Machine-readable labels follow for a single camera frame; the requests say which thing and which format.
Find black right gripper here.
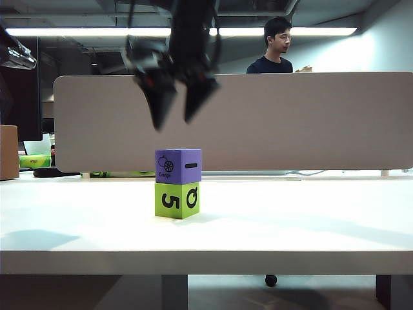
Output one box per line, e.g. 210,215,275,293
125,34,223,132

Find purple orange letter block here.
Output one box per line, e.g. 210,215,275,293
154,148,203,185

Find green number letter block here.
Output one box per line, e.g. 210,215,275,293
154,181,201,220

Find green printed package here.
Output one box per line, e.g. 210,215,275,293
89,170,156,178

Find beige desk divider panel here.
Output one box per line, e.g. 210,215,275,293
53,71,413,174

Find person in dark shirt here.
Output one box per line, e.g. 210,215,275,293
246,16,294,74

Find long ceiling light strip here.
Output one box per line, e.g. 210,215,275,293
5,26,358,37

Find black monitor base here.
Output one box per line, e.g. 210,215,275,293
32,167,81,178

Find white tissue paper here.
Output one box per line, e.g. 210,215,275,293
23,134,55,156

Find black computer monitor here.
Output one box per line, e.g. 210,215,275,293
0,37,43,142

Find green tissue box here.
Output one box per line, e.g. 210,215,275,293
19,154,52,169

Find brown cardboard box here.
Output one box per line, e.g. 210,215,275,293
0,124,20,181

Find grey table leg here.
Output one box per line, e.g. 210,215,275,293
161,274,188,310

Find dark table leg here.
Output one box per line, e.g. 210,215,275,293
375,274,392,310

